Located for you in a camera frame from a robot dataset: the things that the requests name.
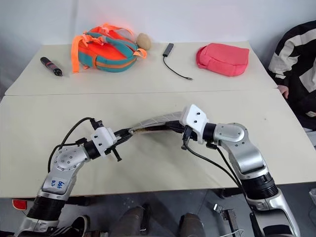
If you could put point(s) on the metal bracket under table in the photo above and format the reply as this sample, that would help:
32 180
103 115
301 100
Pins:
228 217

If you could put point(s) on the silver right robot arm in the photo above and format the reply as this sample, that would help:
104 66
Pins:
247 158

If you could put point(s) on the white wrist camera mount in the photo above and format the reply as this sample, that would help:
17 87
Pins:
195 121
102 138

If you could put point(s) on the black and white shoe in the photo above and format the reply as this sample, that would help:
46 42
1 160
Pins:
74 225

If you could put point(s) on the dark rounded shape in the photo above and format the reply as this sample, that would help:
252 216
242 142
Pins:
191 225
132 222

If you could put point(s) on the orange and teal backpack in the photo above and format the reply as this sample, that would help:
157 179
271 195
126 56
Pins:
108 54

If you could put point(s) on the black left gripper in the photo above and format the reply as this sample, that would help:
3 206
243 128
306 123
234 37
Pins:
116 151

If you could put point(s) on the person's bare hand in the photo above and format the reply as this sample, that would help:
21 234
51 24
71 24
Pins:
284 90

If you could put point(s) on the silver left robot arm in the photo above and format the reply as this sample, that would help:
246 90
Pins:
64 160

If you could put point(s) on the person in black white jacket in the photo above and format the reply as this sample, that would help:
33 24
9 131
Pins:
301 74

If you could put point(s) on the pink fabric bag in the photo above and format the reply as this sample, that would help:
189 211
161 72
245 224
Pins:
222 59

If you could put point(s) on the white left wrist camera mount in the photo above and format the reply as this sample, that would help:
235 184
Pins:
102 138

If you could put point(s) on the beige egg-shaped object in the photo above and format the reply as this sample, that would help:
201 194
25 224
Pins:
144 40

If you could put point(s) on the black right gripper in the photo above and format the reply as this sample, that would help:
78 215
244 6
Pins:
179 128

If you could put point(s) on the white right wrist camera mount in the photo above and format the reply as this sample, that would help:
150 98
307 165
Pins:
195 121

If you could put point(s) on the grey plaid pouch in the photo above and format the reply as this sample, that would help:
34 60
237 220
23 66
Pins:
158 119

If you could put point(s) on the black and red pen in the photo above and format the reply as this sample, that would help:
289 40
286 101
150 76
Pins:
49 64

